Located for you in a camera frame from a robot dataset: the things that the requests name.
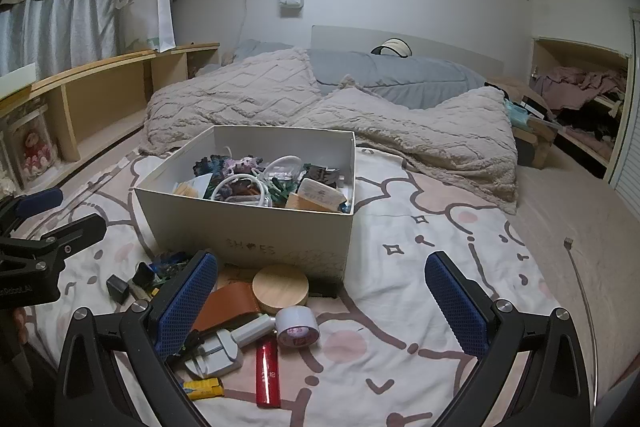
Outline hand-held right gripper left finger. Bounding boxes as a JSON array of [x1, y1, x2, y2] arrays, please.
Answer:
[[52, 250, 221, 427]]

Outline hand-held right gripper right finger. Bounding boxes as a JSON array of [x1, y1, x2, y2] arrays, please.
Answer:
[[424, 250, 587, 427]]

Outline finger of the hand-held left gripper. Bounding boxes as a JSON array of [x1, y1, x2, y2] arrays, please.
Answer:
[[0, 213, 108, 277], [0, 188, 64, 233]]

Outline round wooden lid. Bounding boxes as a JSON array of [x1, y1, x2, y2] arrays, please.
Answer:
[[252, 265, 311, 308]]

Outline white shoe box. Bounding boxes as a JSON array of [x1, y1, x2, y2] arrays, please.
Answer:
[[134, 125, 357, 285]]

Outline red tube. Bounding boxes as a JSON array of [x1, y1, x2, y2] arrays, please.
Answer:
[[255, 340, 279, 409]]

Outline white tape roll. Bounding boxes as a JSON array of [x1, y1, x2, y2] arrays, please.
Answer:
[[275, 306, 321, 351]]

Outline person's left hand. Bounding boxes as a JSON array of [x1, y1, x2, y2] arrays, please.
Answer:
[[10, 306, 28, 350]]

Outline plush toy in clear box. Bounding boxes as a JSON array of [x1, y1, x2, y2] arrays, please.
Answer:
[[0, 107, 64, 194]]

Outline small black block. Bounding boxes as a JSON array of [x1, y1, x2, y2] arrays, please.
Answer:
[[132, 262, 154, 288]]

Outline grey white plastic tool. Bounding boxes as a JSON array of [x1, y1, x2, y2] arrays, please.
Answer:
[[184, 314, 276, 381]]

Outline black power adapter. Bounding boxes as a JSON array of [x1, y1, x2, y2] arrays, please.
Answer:
[[106, 274, 132, 306]]

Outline pink printed blanket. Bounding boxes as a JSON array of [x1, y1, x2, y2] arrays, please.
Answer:
[[0, 147, 556, 427]]

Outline wooden shelf unit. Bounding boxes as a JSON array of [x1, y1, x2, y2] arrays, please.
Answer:
[[0, 43, 221, 188]]

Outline pale card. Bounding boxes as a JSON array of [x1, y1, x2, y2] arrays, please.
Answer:
[[0, 63, 37, 96]]

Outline teal fluffy item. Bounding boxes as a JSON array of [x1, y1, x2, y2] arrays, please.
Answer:
[[191, 153, 227, 182]]

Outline purple knitted item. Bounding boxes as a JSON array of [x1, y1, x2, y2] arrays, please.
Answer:
[[222, 156, 265, 178]]

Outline beige carton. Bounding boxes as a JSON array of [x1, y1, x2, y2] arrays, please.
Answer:
[[286, 178, 349, 212]]

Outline grey curtain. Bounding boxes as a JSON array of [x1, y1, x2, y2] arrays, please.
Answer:
[[0, 0, 121, 80]]

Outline cardboard box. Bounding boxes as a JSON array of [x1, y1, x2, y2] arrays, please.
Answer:
[[510, 97, 559, 170]]

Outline beige fluffy blanket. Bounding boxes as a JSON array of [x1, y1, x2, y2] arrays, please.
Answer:
[[139, 48, 518, 214]]

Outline white shopping bag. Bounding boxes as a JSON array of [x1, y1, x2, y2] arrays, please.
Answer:
[[116, 0, 176, 54]]

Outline grey pillows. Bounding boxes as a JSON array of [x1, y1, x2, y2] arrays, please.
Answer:
[[232, 39, 488, 110]]

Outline pile of pink clothes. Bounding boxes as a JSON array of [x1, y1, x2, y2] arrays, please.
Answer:
[[532, 67, 629, 110]]

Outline grey headboard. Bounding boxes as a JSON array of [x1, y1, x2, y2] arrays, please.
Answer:
[[311, 25, 503, 82]]

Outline white sun visor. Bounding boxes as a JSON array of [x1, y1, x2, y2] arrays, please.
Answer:
[[371, 39, 411, 58]]

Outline brown leather strap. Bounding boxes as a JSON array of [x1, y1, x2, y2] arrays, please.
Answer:
[[192, 283, 261, 334]]

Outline grey cable with plug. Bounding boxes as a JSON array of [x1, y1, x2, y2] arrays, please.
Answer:
[[563, 236, 599, 379]]

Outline white coiled cable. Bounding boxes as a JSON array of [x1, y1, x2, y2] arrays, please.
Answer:
[[212, 173, 273, 208]]

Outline wall closet niche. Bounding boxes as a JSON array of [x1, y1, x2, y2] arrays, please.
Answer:
[[530, 37, 632, 178]]

